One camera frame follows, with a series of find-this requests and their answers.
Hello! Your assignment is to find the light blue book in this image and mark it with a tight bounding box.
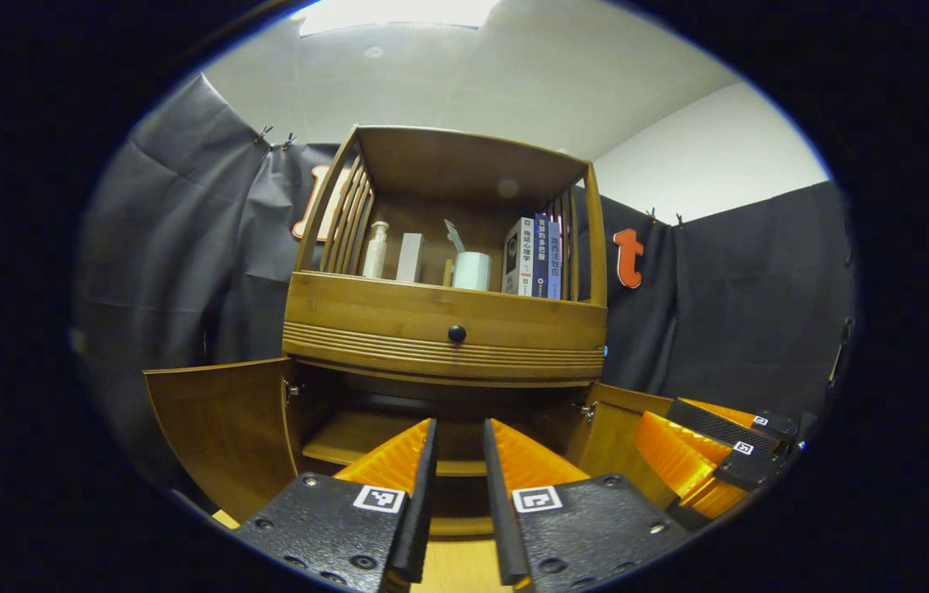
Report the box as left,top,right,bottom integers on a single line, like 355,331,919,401
547,221,563,301

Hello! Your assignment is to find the ceiling light panel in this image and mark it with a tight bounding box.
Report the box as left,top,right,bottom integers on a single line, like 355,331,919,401
300,0,498,35

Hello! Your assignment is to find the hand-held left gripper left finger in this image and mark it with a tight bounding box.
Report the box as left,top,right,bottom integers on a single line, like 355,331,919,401
236,418,439,593

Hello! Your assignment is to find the white pump bottle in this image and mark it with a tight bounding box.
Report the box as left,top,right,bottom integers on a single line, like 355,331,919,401
362,221,390,279

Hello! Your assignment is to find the white book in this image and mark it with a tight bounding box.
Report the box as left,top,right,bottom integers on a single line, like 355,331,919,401
502,217,535,297

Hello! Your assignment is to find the mint green cup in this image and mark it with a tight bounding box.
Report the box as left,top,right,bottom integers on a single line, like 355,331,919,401
453,251,492,292

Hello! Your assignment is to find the wooden shoe cabinet door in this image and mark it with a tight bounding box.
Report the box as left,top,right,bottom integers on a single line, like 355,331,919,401
143,357,301,524
567,381,679,511

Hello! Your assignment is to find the wooden double-door shoe cabinet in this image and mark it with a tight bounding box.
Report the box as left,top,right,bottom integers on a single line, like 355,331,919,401
282,125,609,540

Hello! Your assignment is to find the black backdrop cloth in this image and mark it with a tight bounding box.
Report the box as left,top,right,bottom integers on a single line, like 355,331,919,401
73,72,857,503

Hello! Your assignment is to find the pale grey box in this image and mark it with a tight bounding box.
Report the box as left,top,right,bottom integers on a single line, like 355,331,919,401
395,233,426,284

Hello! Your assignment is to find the dark blue book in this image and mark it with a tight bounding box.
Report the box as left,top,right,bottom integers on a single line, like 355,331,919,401
532,214,549,299

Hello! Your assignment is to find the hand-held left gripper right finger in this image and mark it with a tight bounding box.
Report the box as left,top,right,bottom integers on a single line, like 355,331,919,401
483,418,689,593

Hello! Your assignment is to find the wooden drawer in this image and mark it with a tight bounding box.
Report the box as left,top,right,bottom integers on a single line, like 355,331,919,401
283,272,608,388

